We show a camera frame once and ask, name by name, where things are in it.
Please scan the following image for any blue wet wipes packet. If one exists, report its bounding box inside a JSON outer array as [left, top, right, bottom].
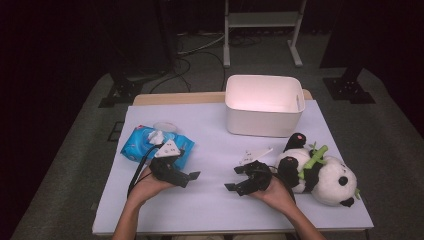
[[119, 121, 196, 170]]

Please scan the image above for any black stand base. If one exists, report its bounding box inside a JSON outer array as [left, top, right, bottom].
[[322, 66, 377, 105], [98, 66, 144, 109]]

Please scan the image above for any black floor cable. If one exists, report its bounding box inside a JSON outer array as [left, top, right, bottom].
[[176, 50, 228, 93]]

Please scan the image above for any wooden table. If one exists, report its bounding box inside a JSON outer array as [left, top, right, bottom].
[[91, 89, 375, 237]]

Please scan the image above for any person's right hand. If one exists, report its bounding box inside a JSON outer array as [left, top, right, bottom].
[[251, 176, 297, 215]]

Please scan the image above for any white table mat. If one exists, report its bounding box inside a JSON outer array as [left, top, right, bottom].
[[92, 99, 375, 235]]

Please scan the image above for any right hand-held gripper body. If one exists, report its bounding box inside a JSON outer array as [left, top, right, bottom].
[[239, 147, 275, 195]]

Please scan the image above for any left hand-held gripper cable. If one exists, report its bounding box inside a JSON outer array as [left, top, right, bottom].
[[126, 143, 166, 199]]

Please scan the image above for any panda plush toy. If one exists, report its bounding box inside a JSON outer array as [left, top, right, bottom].
[[277, 132, 362, 208]]

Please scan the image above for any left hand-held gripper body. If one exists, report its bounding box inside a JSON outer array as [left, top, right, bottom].
[[148, 139, 183, 187]]

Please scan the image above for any grey floor cable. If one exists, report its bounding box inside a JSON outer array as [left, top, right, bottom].
[[176, 31, 228, 57]]

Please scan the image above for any white plastic storage bin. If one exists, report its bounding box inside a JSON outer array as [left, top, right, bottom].
[[224, 74, 306, 138]]

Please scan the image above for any person's left hand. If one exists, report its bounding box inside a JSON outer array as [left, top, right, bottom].
[[128, 168, 176, 209]]

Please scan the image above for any white wet wipe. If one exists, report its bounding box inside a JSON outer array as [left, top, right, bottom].
[[148, 130, 165, 146]]

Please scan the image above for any white metal stand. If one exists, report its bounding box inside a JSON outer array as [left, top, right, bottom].
[[222, 0, 308, 69]]

